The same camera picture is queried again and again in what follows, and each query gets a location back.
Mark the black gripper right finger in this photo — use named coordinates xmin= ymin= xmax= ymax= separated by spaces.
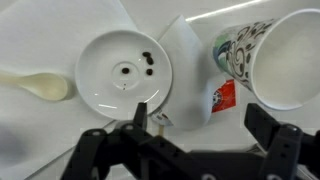
xmin=244 ymin=102 xmax=320 ymax=180

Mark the small white printed packet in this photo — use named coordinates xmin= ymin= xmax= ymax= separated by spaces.
xmin=150 ymin=108 xmax=174 ymax=128

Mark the white ceramic saucer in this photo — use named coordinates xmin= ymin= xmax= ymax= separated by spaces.
xmin=74 ymin=29 xmax=174 ymax=121

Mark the patterned paper cup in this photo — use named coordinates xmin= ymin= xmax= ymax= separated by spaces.
xmin=212 ymin=8 xmax=320 ymax=112

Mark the red sachet packet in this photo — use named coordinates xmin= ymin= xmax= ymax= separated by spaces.
xmin=210 ymin=79 xmax=237 ymax=114

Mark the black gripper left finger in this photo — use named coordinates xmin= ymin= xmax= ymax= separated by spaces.
xmin=61 ymin=102 xmax=188 ymax=180

